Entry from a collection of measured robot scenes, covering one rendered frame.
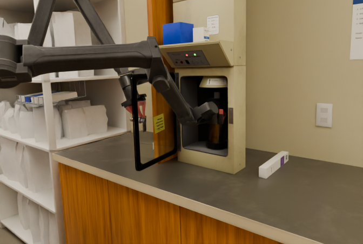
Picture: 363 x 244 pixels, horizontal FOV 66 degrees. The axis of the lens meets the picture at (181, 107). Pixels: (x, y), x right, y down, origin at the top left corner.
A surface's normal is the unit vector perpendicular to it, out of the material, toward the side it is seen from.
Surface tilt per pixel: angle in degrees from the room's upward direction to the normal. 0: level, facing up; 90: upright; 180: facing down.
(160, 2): 90
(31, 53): 52
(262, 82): 90
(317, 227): 0
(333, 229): 0
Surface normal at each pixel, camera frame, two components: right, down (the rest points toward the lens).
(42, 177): 0.70, 0.15
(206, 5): -0.62, 0.13
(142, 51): 0.22, -0.50
